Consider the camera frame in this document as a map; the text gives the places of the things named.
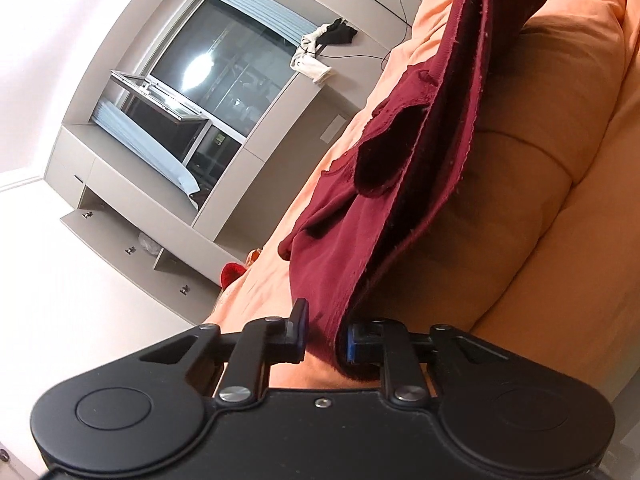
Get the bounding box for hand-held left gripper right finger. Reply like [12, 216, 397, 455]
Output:
[345, 316, 512, 407]

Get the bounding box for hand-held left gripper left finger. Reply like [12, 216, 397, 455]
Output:
[140, 297, 308, 407]

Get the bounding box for dark red garment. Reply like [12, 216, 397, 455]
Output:
[277, 0, 551, 381]

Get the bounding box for small red cloth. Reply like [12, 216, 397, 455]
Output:
[219, 260, 251, 288]

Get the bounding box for clear plastic bag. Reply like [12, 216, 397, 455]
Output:
[136, 231, 163, 257]

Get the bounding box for beige cabinet unit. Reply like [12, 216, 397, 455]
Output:
[42, 0, 426, 328]

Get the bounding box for light blue pleated curtain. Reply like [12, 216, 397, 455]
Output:
[91, 99, 202, 209]
[179, 0, 321, 46]

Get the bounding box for white cloth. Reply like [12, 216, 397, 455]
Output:
[289, 27, 334, 86]

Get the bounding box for dark window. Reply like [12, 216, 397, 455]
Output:
[92, 0, 321, 211]

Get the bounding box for open window sash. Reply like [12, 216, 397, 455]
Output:
[109, 69, 211, 122]

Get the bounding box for orange blanket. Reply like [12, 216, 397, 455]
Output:
[200, 0, 640, 411]

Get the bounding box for black socks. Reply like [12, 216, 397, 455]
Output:
[319, 16, 359, 47]

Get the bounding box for white wall plate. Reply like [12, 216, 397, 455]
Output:
[320, 112, 349, 147]

